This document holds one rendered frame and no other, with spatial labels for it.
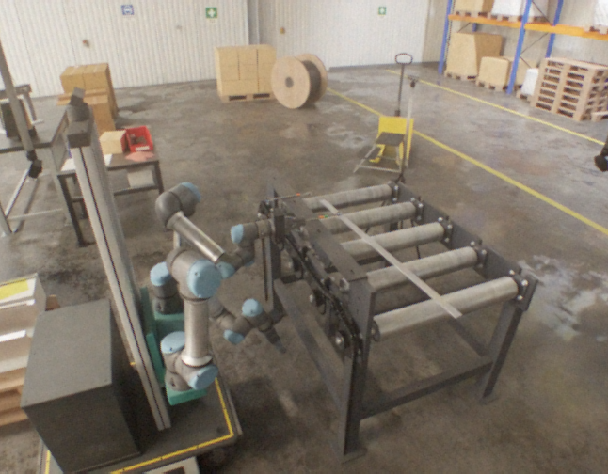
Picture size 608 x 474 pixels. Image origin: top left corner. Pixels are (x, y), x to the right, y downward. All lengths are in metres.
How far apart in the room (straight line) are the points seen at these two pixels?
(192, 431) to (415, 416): 1.27
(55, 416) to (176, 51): 10.60
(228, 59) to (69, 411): 8.06
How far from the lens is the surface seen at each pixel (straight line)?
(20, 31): 11.95
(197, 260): 1.39
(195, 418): 2.27
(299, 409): 2.63
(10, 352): 2.91
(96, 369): 1.90
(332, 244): 1.82
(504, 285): 2.21
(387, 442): 2.55
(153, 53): 11.79
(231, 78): 9.29
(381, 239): 2.37
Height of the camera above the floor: 2.14
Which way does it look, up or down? 32 degrees down
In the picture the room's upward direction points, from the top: straight up
